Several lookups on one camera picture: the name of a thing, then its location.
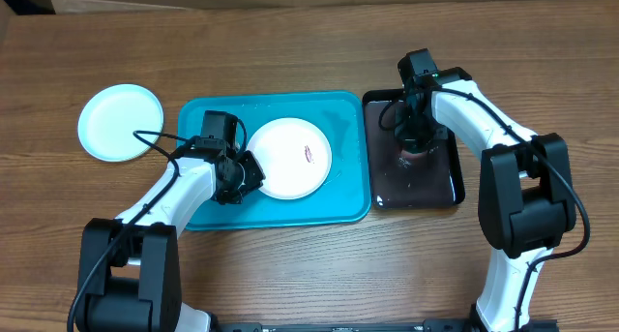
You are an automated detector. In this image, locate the light blue plate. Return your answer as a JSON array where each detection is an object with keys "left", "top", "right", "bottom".
[{"left": 77, "top": 84, "right": 164, "bottom": 163}]

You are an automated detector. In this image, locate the teal plastic tray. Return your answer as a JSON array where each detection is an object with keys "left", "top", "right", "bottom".
[{"left": 178, "top": 91, "right": 371, "bottom": 231}]

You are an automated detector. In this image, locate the green scrubbing sponge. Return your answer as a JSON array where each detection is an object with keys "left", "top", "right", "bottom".
[{"left": 400, "top": 140, "right": 428, "bottom": 155}]

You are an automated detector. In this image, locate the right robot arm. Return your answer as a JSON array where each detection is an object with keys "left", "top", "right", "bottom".
[{"left": 393, "top": 49, "right": 584, "bottom": 331}]

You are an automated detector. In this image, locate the pink white plate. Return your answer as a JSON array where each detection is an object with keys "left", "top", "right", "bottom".
[{"left": 248, "top": 118, "right": 333, "bottom": 200}]

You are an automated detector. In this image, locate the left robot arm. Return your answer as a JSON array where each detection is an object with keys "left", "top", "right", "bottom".
[{"left": 67, "top": 110, "right": 265, "bottom": 331}]

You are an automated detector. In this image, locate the black rectangular tray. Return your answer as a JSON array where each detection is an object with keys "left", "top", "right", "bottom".
[{"left": 362, "top": 89, "right": 465, "bottom": 209}]

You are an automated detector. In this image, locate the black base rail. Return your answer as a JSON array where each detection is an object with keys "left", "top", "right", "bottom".
[{"left": 207, "top": 317, "right": 560, "bottom": 332}]

